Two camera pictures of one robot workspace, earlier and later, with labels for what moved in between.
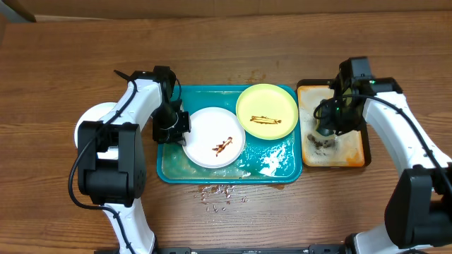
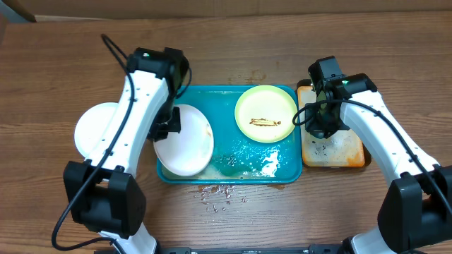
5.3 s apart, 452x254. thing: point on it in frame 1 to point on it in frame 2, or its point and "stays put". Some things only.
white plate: (217, 138) to (189, 152)
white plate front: (94, 113) stays put
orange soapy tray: (349, 149) stays put
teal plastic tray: (278, 161) stays put
